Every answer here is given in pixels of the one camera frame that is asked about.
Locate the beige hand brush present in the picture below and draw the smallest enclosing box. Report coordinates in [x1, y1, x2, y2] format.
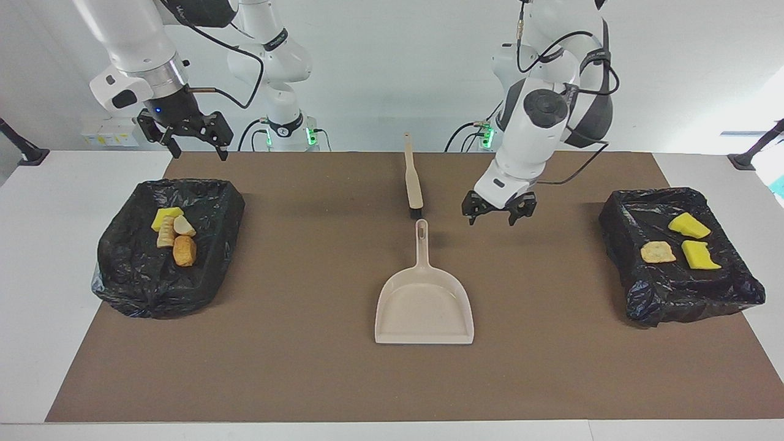
[404, 133, 424, 220]

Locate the yellow and green sponge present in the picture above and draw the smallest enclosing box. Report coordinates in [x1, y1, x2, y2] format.
[151, 207, 184, 232]

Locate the beige plastic dustpan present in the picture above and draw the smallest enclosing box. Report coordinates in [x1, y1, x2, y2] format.
[375, 219, 475, 345]

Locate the brown bread toy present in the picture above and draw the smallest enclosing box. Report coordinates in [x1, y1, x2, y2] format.
[173, 235, 198, 267]

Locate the beige pastry toy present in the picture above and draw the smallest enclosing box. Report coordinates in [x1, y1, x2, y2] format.
[641, 241, 677, 264]

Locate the yellow sponge block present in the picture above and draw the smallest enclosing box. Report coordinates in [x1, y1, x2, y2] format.
[668, 212, 712, 239]

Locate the curved yellow sponge piece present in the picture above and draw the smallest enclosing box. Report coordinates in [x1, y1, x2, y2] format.
[681, 240, 722, 271]

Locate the black bag lined bin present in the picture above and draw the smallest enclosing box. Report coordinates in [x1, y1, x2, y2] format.
[598, 187, 766, 327]
[92, 178, 246, 319]

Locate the large white box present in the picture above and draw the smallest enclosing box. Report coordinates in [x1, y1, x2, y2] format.
[100, 116, 140, 146]

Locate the black stand pole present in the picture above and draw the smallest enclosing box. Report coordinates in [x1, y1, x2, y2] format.
[728, 119, 784, 171]
[0, 118, 50, 166]

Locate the brown table mat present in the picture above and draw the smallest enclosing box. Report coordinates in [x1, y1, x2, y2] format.
[45, 151, 784, 423]

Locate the black right base cable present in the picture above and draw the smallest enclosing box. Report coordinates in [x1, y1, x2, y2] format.
[238, 118, 270, 152]

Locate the black base cable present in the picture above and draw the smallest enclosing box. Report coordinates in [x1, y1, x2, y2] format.
[445, 101, 506, 153]
[238, 118, 270, 152]

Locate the black left base cable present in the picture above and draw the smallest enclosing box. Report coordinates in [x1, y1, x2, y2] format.
[445, 101, 506, 153]

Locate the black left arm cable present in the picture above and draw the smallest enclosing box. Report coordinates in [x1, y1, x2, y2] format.
[516, 0, 620, 185]

